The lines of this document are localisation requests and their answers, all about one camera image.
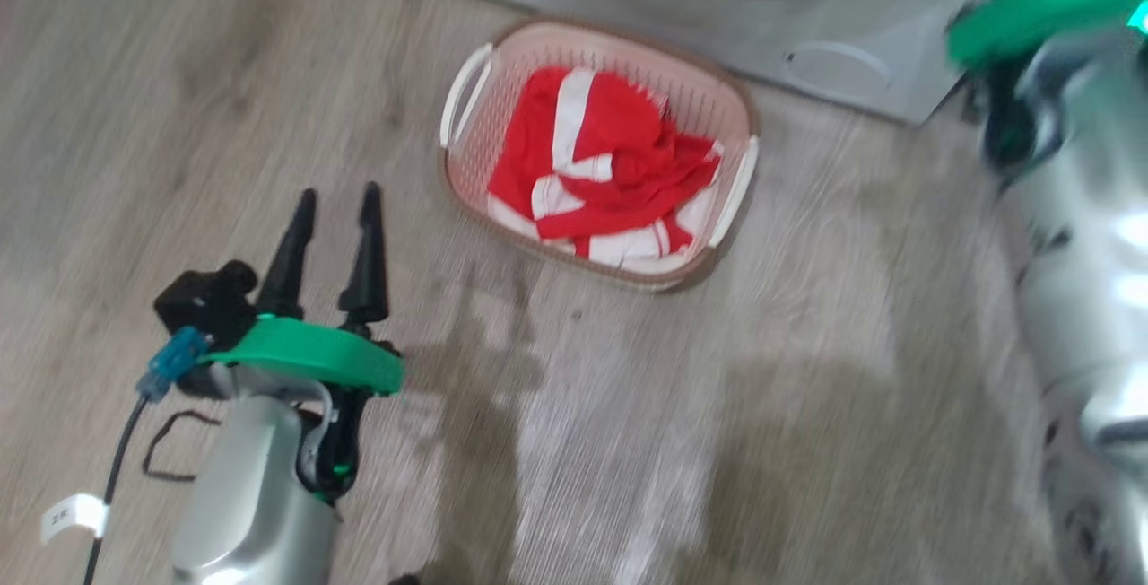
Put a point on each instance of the red and white garment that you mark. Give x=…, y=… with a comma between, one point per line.
x=619, y=154

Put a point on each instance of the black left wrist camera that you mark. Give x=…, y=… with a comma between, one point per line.
x=206, y=302

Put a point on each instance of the cream perforated laundry basket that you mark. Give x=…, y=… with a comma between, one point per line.
x=502, y=65

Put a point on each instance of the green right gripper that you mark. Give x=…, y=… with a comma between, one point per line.
x=1049, y=2

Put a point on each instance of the white front-load washing machine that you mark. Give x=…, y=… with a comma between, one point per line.
x=717, y=29

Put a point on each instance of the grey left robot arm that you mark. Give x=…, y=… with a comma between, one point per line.
x=242, y=495

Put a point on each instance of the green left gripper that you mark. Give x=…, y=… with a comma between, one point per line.
x=314, y=356

